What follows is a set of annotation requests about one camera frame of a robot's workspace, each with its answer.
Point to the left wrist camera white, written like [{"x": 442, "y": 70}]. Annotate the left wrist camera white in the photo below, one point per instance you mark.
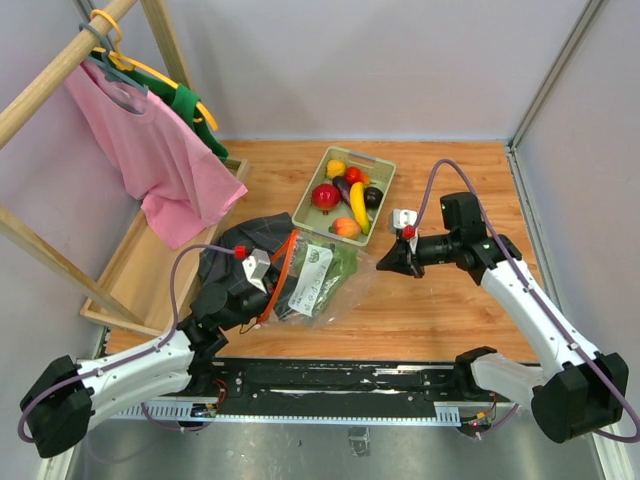
[{"x": 255, "y": 265}]

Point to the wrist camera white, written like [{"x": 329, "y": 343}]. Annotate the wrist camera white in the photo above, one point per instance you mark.
[
  {"x": 255, "y": 265},
  {"x": 403, "y": 224}
]

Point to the purple fake eggplant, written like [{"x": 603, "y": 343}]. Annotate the purple fake eggplant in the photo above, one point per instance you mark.
[{"x": 343, "y": 187}]

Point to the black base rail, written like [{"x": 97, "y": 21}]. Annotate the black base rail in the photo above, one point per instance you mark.
[{"x": 331, "y": 392}]

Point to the red fake apple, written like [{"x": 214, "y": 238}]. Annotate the red fake apple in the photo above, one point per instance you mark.
[{"x": 325, "y": 197}]

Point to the yellow fake banana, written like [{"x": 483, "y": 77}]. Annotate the yellow fake banana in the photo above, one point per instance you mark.
[{"x": 358, "y": 207}]

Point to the green t-shirt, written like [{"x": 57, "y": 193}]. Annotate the green t-shirt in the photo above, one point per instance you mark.
[{"x": 184, "y": 103}]

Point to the dark fake avocado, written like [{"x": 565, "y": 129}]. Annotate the dark fake avocado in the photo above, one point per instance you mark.
[{"x": 373, "y": 197}]

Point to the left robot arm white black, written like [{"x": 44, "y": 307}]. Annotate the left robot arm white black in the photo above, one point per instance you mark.
[{"x": 70, "y": 398}]

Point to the green fake leafy vegetable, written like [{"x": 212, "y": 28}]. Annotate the green fake leafy vegetable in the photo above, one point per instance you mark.
[{"x": 317, "y": 271}]

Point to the clear zip top bag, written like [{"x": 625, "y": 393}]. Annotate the clear zip top bag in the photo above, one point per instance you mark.
[{"x": 350, "y": 295}]

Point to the orange fake peach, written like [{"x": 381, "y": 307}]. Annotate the orange fake peach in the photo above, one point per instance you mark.
[{"x": 345, "y": 227}]

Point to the yellow fake orange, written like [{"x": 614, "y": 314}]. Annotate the yellow fake orange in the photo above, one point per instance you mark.
[{"x": 335, "y": 168}]

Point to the grey clothes hanger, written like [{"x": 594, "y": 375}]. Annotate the grey clothes hanger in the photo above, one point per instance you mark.
[{"x": 111, "y": 73}]

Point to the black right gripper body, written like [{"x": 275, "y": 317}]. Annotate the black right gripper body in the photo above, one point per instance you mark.
[{"x": 411, "y": 253}]

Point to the pink t-shirt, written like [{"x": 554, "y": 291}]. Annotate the pink t-shirt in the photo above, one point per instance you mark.
[{"x": 183, "y": 186}]

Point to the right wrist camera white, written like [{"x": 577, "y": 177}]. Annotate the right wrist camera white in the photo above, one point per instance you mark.
[{"x": 403, "y": 224}]

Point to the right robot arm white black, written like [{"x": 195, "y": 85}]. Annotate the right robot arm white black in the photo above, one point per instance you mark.
[{"x": 576, "y": 389}]

